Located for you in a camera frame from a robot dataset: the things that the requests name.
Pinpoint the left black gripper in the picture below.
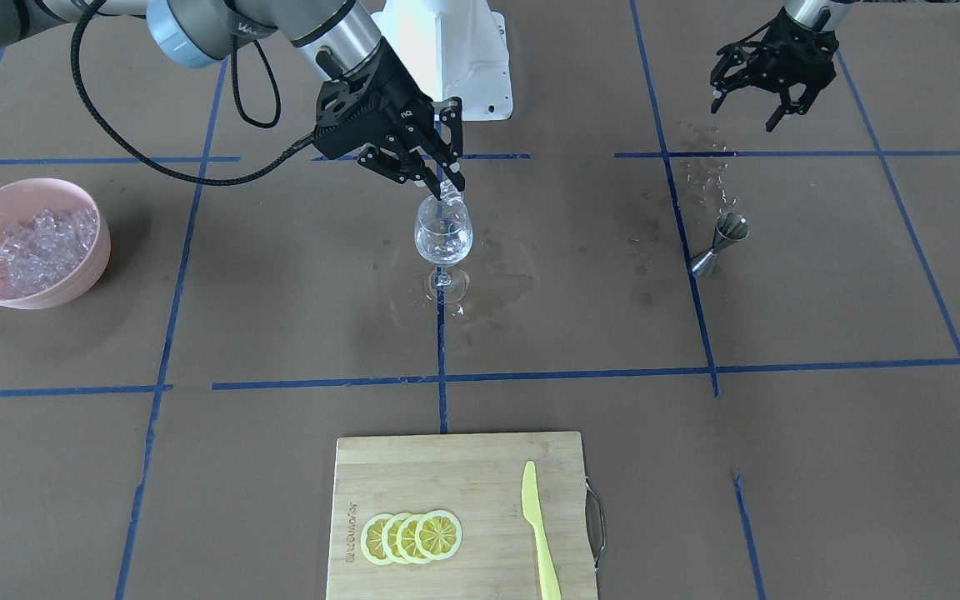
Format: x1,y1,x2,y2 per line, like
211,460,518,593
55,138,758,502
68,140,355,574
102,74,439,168
710,15,839,133

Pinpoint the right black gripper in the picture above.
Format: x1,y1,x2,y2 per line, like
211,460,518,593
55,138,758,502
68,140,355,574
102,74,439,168
312,38,466,198

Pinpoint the clear ice cube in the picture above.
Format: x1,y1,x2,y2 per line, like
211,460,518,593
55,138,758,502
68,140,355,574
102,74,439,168
439,181,464,206

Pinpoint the steel jigger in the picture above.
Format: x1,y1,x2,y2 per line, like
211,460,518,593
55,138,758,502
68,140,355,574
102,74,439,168
691,212,750,278

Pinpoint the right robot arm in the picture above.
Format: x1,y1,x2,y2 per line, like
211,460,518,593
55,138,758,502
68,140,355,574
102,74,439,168
0,1,466,195

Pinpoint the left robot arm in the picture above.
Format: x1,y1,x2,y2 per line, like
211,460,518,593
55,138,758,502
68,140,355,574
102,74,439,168
709,1,853,132

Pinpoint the clear wine glass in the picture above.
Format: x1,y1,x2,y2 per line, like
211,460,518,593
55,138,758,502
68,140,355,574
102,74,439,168
414,195,473,304

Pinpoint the pile of ice cubes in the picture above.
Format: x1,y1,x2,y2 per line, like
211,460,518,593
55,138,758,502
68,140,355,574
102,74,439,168
0,208,100,299

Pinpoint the bamboo cutting board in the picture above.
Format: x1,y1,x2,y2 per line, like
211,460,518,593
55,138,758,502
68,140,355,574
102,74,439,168
325,432,598,599

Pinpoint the yellow plastic knife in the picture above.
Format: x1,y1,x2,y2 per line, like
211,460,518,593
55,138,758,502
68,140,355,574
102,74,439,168
519,460,563,599

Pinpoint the pink bowl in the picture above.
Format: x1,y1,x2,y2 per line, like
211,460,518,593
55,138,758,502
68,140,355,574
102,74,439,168
0,178,111,310

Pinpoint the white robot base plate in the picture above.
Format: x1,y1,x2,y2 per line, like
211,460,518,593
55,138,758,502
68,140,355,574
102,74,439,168
371,1,514,122

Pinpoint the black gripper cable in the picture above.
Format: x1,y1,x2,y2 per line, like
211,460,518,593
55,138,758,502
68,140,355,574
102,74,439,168
70,0,318,187

